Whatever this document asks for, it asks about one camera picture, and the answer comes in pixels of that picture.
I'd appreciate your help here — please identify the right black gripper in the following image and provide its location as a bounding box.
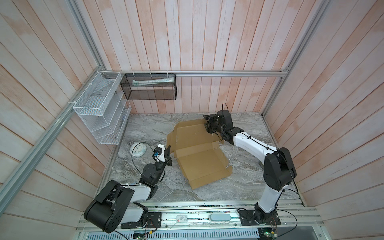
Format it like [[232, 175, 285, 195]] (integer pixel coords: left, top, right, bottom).
[[203, 114, 224, 135]]

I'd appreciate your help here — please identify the brown cardboard box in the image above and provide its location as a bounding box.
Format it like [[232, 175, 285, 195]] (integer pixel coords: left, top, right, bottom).
[[167, 119, 233, 190]]

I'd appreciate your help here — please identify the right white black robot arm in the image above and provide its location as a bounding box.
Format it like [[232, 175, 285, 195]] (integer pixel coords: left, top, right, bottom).
[[203, 110, 297, 218]]

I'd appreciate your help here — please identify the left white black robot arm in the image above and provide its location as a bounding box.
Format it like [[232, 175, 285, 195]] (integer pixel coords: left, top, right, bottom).
[[84, 145, 173, 234]]

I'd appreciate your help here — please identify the small white label box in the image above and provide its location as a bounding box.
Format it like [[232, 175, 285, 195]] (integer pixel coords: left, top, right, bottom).
[[176, 215, 188, 223]]

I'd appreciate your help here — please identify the paper sheet in black basket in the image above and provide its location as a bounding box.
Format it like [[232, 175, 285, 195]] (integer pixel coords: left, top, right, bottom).
[[132, 77, 175, 87]]

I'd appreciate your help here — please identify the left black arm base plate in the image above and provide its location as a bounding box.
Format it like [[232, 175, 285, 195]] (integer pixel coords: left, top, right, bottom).
[[121, 212, 162, 229]]

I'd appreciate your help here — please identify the aluminium mounting rail frame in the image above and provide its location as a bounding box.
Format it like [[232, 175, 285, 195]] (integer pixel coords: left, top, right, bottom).
[[74, 200, 326, 240]]

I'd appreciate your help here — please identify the grey oval device on rail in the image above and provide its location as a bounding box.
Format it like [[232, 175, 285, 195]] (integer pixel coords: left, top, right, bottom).
[[209, 213, 232, 222]]

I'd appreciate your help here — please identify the black wire mesh basket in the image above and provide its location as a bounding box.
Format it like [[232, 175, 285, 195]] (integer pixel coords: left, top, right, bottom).
[[120, 73, 178, 101]]

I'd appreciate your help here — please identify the white wire mesh shelf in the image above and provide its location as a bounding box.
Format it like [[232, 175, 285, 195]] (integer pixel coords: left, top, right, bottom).
[[74, 71, 132, 145]]

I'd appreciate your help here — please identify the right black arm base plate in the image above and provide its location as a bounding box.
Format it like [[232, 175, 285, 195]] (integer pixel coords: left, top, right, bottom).
[[237, 208, 281, 226]]

